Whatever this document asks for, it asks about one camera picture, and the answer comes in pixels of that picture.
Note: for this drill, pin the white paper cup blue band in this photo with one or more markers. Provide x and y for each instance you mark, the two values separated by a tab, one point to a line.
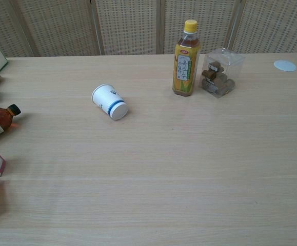
107	98

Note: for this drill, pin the yellow cap corn tea bottle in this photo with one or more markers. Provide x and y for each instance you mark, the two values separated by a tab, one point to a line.
185	69

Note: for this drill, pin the clear plastic box brown blocks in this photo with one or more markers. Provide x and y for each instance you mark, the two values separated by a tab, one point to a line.
221	77

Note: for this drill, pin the woven folding screen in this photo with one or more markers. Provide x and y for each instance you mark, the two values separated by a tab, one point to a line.
127	25

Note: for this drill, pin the round grey table grommet cap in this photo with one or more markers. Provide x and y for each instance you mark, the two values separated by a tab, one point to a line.
285	65

